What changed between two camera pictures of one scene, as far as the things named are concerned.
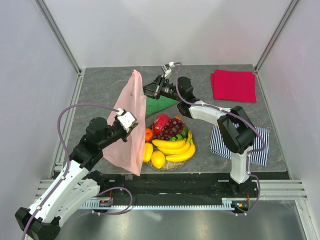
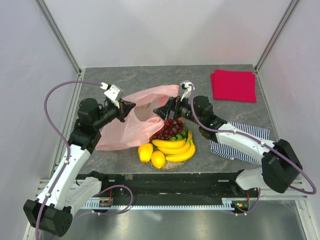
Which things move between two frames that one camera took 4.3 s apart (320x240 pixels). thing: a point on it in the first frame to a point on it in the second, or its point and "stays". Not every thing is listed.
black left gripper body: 116,132 to 117,112
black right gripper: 153,89 to 173,104
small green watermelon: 178,137 stays
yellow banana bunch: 176,150 stays
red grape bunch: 173,126 stays
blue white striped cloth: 219,145 stays
